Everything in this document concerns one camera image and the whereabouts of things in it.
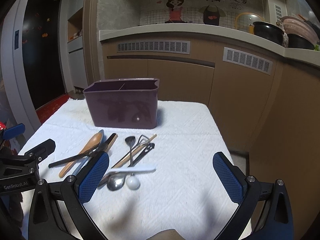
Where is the dark flat chopstick handle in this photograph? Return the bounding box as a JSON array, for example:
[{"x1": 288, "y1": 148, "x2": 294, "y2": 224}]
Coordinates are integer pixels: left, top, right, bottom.
[{"x1": 101, "y1": 133, "x2": 118, "y2": 153}]

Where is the cabinet vent grille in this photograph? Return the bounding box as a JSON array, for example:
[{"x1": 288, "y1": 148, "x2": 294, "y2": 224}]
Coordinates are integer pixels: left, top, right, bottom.
[
  {"x1": 223, "y1": 47, "x2": 273, "y2": 75},
  {"x1": 117, "y1": 40, "x2": 191, "y2": 55}
]

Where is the white ceramic soup spoon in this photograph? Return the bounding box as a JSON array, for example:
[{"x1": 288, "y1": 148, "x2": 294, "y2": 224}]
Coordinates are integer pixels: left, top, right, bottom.
[{"x1": 105, "y1": 164, "x2": 156, "y2": 175}]

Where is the glass pot lid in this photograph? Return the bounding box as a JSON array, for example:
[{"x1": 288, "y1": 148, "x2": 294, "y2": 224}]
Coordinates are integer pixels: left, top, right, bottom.
[{"x1": 235, "y1": 12, "x2": 264, "y2": 34}]

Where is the smoky translucent plastic spoon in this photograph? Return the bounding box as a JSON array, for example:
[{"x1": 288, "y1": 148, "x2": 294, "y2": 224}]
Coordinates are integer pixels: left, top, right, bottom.
[{"x1": 48, "y1": 147, "x2": 104, "y2": 168}]

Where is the right cabinet vent grille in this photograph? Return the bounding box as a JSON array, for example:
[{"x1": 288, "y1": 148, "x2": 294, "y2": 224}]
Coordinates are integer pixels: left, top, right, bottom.
[{"x1": 223, "y1": 47, "x2": 273, "y2": 75}]

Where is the red door mat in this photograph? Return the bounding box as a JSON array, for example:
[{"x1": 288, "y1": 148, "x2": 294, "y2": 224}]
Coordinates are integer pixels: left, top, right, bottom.
[{"x1": 36, "y1": 94, "x2": 69, "y2": 124}]

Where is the black smiley-face utensil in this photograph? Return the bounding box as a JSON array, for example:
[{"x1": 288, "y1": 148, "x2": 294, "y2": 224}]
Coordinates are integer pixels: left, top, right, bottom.
[{"x1": 130, "y1": 143, "x2": 155, "y2": 167}]

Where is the black entrance door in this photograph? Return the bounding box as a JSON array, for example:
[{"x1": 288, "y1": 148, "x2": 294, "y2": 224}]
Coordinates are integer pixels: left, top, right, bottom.
[{"x1": 22, "y1": 0, "x2": 65, "y2": 109}]

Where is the white textured towel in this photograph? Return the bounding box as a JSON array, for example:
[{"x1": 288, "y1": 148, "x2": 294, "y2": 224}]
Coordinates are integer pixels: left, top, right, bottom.
[{"x1": 17, "y1": 97, "x2": 252, "y2": 240}]

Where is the large stainless steel spoon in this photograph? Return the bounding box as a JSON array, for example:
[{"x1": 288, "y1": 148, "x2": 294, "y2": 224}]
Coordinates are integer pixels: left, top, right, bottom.
[{"x1": 98, "y1": 173, "x2": 126, "y2": 191}]

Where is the small dark metal spoon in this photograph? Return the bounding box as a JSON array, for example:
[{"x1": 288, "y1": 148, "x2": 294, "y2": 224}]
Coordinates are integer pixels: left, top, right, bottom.
[{"x1": 125, "y1": 136, "x2": 136, "y2": 166}]

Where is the white round ball knob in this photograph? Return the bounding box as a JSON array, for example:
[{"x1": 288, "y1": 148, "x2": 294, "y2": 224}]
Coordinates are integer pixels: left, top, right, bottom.
[{"x1": 126, "y1": 174, "x2": 140, "y2": 190}]

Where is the black cooking pot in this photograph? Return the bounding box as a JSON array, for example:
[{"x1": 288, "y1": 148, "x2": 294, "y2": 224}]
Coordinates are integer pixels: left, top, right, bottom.
[{"x1": 253, "y1": 21, "x2": 284, "y2": 46}]

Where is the purple plastic utensil caddy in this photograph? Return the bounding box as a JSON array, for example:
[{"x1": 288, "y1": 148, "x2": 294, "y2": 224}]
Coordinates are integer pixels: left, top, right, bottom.
[{"x1": 83, "y1": 78, "x2": 159, "y2": 129}]

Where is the wooden chopstick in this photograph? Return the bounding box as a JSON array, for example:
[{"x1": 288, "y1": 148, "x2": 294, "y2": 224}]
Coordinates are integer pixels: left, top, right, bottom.
[{"x1": 112, "y1": 134, "x2": 157, "y2": 168}]

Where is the wooden spoon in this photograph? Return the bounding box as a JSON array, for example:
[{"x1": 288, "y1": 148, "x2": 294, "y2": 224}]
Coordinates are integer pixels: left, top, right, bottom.
[{"x1": 59, "y1": 129, "x2": 104, "y2": 178}]

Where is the light blue plastic spoon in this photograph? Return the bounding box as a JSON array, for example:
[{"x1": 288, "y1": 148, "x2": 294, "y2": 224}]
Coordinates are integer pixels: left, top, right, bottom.
[{"x1": 72, "y1": 129, "x2": 104, "y2": 176}]

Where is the left cabinet vent grille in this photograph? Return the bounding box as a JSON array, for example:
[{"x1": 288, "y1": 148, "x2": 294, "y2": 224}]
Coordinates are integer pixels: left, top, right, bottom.
[{"x1": 117, "y1": 40, "x2": 191, "y2": 55}]

